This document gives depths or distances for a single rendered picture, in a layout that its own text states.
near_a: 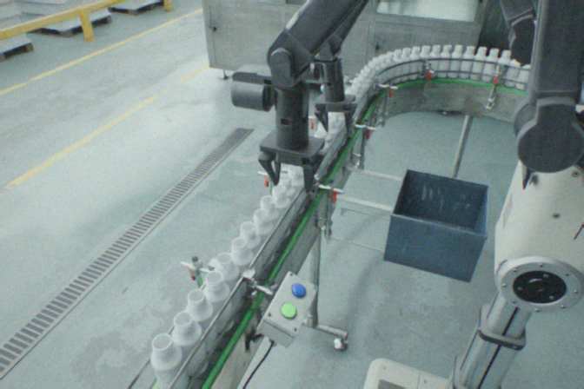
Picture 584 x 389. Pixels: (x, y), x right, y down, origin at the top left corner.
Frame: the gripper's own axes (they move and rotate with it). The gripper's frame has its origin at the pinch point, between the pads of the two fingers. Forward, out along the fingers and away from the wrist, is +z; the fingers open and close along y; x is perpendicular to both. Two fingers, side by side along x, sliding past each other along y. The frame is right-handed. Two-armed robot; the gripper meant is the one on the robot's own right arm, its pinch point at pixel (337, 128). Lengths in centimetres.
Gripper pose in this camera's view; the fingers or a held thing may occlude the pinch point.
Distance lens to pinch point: 122.2
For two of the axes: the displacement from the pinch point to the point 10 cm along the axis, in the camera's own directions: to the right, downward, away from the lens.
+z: 1.4, 8.3, 5.4
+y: -9.2, -0.9, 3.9
